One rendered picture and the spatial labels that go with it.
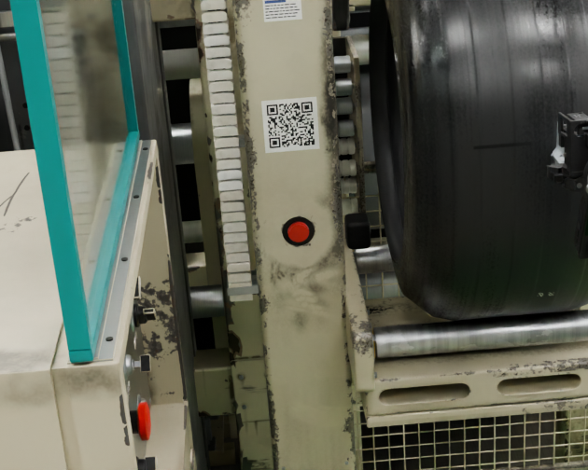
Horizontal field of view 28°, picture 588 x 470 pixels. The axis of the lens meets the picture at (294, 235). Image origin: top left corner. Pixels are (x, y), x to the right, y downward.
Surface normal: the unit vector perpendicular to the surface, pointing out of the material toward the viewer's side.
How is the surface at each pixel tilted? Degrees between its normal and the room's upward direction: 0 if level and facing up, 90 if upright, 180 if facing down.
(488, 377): 90
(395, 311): 0
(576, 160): 83
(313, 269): 90
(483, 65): 58
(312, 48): 90
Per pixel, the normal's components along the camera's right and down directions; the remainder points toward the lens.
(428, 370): -0.07, -0.91
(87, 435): 0.05, 0.40
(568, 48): 0.00, -0.18
